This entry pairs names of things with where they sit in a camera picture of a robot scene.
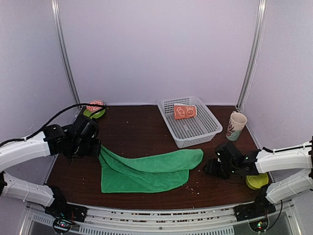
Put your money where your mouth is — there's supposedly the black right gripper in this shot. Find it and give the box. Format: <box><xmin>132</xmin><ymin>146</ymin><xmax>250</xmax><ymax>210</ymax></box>
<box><xmin>202</xmin><ymin>158</ymin><xmax>237</xmax><ymax>179</ymax></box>

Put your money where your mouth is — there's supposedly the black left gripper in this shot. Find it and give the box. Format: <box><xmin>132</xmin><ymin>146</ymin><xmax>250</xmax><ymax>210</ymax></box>
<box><xmin>69</xmin><ymin>138</ymin><xmax>101</xmax><ymax>157</ymax></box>

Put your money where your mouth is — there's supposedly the white plastic mesh basket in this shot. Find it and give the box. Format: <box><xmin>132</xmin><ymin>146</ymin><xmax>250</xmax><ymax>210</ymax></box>
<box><xmin>157</xmin><ymin>96</ymin><xmax>223</xmax><ymax>148</ymax></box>

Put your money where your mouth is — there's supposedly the green microfiber towel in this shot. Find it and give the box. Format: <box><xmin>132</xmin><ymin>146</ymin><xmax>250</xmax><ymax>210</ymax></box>
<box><xmin>99</xmin><ymin>146</ymin><xmax>204</xmax><ymax>193</ymax></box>

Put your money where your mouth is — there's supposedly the orange bunny pattern towel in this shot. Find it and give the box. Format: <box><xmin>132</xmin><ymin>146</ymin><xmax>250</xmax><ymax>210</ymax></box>
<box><xmin>174</xmin><ymin>103</ymin><xmax>197</xmax><ymax>120</ymax></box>

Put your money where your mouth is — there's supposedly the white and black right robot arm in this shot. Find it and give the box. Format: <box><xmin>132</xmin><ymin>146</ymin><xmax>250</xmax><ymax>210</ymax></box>
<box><xmin>203</xmin><ymin>141</ymin><xmax>313</xmax><ymax>216</ymax></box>

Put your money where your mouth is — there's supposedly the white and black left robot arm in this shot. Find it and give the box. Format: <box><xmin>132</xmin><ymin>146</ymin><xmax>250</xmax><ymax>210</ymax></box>
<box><xmin>0</xmin><ymin>116</ymin><xmax>101</xmax><ymax>217</ymax></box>

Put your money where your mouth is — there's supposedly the green saucer plate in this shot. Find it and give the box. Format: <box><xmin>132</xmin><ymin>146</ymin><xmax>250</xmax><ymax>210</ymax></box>
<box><xmin>83</xmin><ymin>109</ymin><xmax>106</xmax><ymax>119</ymax></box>

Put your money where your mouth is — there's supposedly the red patterned ceramic bowl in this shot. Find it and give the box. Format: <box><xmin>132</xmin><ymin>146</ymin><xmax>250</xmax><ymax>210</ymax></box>
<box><xmin>87</xmin><ymin>100</ymin><xmax>104</xmax><ymax>113</ymax></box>

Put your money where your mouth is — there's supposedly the lime green bowl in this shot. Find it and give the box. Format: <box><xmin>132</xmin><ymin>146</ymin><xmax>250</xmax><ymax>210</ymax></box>
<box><xmin>246</xmin><ymin>173</ymin><xmax>269</xmax><ymax>190</ymax></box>

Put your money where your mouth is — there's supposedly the cream patterned ceramic mug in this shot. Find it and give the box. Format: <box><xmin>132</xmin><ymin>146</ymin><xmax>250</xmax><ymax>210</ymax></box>
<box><xmin>225</xmin><ymin>111</ymin><xmax>247</xmax><ymax>141</ymax></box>

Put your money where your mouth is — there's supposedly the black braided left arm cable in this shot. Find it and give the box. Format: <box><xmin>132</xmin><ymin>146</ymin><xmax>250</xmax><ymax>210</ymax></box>
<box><xmin>0</xmin><ymin>103</ymin><xmax>108</xmax><ymax>145</ymax></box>

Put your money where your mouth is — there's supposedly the front aluminium rail base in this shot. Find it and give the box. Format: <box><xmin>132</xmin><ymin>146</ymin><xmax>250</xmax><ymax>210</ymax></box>
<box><xmin>21</xmin><ymin>199</ymin><xmax>301</xmax><ymax>235</ymax></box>

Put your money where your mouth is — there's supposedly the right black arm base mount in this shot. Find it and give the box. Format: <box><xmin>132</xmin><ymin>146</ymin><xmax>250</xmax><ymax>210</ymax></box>
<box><xmin>234</xmin><ymin>194</ymin><xmax>276</xmax><ymax>222</ymax></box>

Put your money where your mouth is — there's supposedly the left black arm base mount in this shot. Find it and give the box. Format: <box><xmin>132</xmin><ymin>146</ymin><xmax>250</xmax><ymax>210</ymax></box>
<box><xmin>45</xmin><ymin>186</ymin><xmax>88</xmax><ymax>222</ymax></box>

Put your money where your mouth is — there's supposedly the left aluminium frame post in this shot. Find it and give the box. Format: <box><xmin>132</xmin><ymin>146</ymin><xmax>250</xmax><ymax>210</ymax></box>
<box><xmin>51</xmin><ymin>0</ymin><xmax>80</xmax><ymax>104</ymax></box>

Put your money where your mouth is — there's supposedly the aluminium frame post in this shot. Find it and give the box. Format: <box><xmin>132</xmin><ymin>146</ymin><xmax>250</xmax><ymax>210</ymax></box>
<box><xmin>51</xmin><ymin>0</ymin><xmax>80</xmax><ymax>104</ymax></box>
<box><xmin>237</xmin><ymin>0</ymin><xmax>268</xmax><ymax>111</ymax></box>

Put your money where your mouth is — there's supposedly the right aluminium frame post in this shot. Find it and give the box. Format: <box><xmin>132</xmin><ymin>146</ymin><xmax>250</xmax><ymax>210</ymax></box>
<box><xmin>237</xmin><ymin>0</ymin><xmax>268</xmax><ymax>111</ymax></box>

